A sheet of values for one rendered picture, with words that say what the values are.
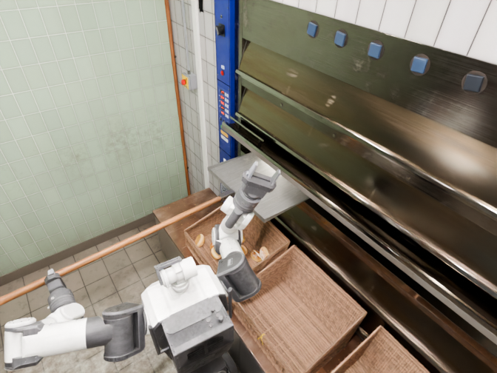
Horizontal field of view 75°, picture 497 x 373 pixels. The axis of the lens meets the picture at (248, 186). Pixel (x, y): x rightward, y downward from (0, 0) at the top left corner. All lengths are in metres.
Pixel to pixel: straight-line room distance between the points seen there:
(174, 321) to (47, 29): 1.91
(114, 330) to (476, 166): 1.23
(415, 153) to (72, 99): 2.16
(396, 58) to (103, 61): 1.92
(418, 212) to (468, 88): 0.48
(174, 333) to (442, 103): 1.09
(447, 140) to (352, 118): 0.36
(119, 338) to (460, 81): 1.28
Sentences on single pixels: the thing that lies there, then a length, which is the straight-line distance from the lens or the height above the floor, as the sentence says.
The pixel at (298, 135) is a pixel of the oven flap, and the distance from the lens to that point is 1.68.
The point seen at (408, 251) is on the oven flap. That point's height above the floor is 1.40.
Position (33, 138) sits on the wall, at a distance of 2.68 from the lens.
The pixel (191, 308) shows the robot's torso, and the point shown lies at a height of 1.40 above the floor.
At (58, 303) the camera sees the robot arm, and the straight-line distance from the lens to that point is 1.50.
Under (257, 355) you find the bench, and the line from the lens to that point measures 1.96.
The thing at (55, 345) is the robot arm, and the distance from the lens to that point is 1.19.
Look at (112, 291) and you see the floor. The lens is 3.00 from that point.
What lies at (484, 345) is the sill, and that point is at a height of 1.18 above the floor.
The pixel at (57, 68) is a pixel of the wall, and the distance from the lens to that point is 2.53.
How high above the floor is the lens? 2.39
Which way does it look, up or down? 40 degrees down
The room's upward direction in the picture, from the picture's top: 2 degrees clockwise
